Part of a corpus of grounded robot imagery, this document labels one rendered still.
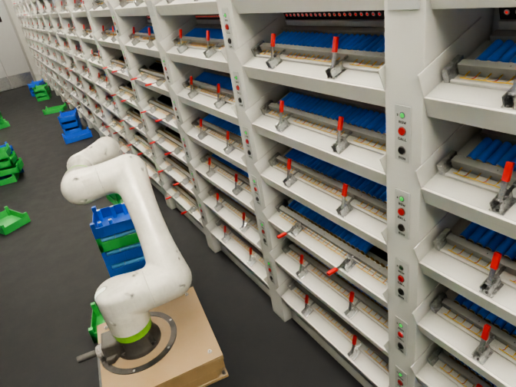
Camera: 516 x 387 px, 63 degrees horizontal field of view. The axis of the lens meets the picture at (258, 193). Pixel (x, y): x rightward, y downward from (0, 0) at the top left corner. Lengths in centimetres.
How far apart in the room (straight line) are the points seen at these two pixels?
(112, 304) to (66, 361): 88
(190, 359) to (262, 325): 64
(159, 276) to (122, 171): 38
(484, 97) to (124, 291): 104
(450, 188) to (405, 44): 30
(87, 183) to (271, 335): 99
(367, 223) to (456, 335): 34
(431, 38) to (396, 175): 30
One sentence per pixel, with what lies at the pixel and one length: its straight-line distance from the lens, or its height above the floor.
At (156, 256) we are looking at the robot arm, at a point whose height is 65.
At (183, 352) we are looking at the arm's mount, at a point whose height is 38.
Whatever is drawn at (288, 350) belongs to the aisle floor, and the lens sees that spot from 185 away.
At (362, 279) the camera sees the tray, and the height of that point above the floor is 55.
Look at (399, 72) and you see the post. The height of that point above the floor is 117.
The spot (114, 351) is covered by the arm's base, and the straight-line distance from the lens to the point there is 148.
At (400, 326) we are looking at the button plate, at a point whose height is 50.
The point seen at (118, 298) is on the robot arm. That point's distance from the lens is 133.
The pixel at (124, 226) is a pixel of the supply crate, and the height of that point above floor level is 42.
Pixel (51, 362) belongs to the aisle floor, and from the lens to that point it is 221.
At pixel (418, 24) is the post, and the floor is 126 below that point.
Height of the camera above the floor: 138
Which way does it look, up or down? 28 degrees down
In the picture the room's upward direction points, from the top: 10 degrees counter-clockwise
